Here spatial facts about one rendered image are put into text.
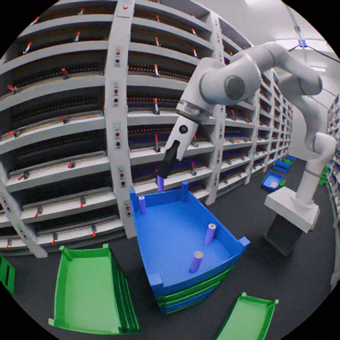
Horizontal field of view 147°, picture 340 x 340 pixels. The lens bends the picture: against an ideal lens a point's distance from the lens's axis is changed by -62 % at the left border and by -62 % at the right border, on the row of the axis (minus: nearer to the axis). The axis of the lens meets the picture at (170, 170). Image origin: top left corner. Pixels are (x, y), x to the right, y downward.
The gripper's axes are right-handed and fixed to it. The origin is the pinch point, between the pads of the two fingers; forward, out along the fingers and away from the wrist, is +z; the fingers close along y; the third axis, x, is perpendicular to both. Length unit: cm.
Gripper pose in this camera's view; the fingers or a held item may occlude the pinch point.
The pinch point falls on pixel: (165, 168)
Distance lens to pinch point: 37.3
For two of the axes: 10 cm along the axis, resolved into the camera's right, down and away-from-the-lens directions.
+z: -4.1, 8.2, 4.0
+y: 1.8, -3.6, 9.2
